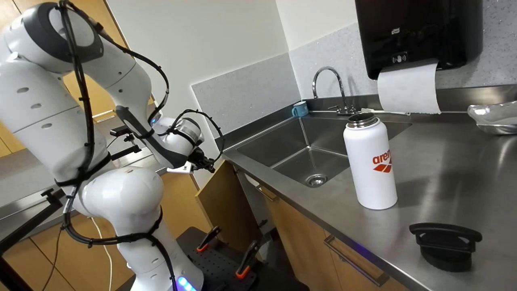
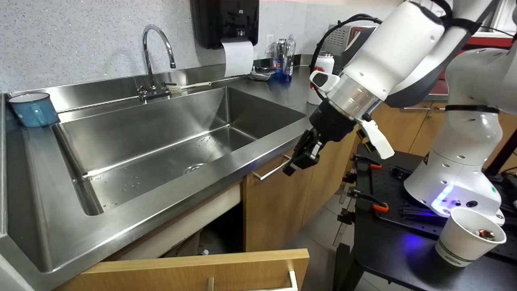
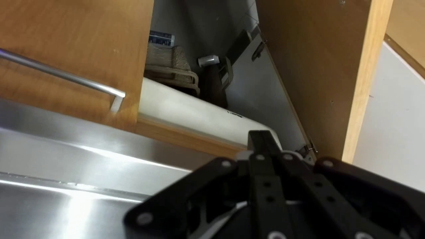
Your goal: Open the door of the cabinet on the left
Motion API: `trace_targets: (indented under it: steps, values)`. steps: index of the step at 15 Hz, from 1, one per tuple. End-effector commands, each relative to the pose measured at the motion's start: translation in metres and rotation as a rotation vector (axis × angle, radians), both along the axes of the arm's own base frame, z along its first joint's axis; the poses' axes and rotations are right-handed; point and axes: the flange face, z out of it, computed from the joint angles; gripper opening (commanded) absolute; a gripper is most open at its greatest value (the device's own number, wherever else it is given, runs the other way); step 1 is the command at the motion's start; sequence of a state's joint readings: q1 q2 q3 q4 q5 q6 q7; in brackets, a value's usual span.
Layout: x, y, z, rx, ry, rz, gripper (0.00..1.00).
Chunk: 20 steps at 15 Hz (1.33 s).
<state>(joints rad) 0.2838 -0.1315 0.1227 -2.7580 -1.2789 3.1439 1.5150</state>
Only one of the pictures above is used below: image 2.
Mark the chrome gooseneck faucet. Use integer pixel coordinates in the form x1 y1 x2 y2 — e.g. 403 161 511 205
135 22 187 103

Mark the wooden cabinet door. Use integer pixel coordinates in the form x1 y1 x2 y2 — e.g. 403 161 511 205
240 135 324 251
308 127 361 213
408 103 450 158
369 101 434 153

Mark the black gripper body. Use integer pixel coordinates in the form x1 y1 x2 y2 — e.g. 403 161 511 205
308 99 358 145

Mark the clear plastic bottle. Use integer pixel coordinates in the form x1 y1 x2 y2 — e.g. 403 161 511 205
284 32 298 77
272 36 288 75

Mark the white paper towel sheet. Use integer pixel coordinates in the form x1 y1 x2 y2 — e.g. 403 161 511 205
221 38 255 77

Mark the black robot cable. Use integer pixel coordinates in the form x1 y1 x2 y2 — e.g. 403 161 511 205
308 12 384 103

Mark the wooden cabinet drawer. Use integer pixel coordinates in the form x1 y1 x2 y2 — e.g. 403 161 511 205
53 247 311 291

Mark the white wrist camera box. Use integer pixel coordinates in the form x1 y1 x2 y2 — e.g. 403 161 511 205
358 117 397 161

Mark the stainless steel sink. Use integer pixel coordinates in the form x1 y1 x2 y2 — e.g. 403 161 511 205
49 83 308 216

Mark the white paper cup with scraps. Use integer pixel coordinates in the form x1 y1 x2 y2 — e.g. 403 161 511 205
432 205 508 268

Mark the metal bar door handle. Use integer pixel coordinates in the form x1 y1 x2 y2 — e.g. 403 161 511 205
400 103 432 112
251 154 292 182

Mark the black paper towel dispenser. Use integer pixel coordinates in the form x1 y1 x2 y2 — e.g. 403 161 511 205
188 0 261 49

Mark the small dark bowl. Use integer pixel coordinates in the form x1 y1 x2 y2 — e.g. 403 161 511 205
248 56 276 82

